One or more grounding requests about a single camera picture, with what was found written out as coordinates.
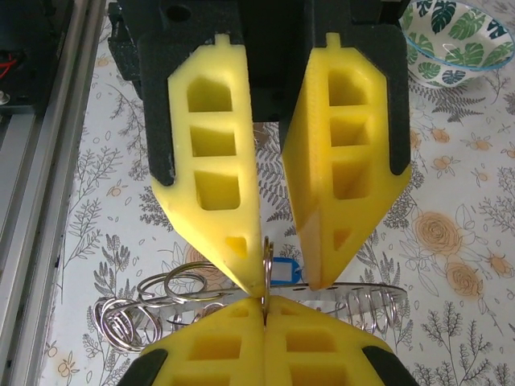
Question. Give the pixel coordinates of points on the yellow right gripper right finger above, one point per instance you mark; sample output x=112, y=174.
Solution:
x=322, y=354

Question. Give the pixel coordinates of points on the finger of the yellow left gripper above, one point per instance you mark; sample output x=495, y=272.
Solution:
x=245, y=181
x=314, y=181

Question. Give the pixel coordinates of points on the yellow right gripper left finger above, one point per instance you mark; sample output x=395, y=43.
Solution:
x=209, y=354

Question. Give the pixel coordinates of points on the blue plastic key tag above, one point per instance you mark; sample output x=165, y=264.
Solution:
x=285, y=271

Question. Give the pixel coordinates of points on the floral tablecloth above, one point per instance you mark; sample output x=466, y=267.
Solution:
x=462, y=181

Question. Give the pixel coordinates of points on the leaf pattern bowl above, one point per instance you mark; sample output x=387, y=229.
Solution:
x=462, y=52

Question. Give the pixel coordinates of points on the aluminium mounting rail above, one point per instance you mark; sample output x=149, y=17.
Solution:
x=40, y=201

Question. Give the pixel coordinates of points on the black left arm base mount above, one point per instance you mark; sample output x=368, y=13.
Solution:
x=24, y=32

